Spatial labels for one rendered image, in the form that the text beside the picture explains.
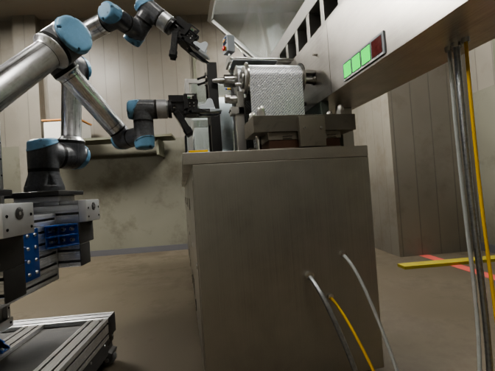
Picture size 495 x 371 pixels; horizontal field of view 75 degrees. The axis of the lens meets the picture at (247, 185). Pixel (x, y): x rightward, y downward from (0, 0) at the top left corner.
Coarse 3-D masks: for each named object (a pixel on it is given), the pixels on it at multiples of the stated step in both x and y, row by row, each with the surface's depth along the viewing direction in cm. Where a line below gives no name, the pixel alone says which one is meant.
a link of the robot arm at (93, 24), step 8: (104, 8) 119; (112, 8) 118; (120, 8) 122; (96, 16) 123; (104, 16) 119; (112, 16) 119; (120, 16) 121; (128, 16) 125; (88, 24) 124; (96, 24) 123; (104, 24) 123; (112, 24) 122; (120, 24) 124; (128, 24) 126; (96, 32) 125; (104, 32) 126
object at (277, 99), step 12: (252, 96) 135; (264, 96) 136; (276, 96) 137; (288, 96) 138; (300, 96) 139; (252, 108) 135; (264, 108) 136; (276, 108) 137; (288, 108) 138; (300, 108) 139
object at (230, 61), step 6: (228, 60) 163; (234, 60) 165; (240, 60) 165; (246, 60) 166; (252, 60) 166; (258, 60) 167; (264, 60) 167; (270, 60) 168; (276, 60) 169; (282, 60) 170; (288, 60) 171; (228, 66) 169
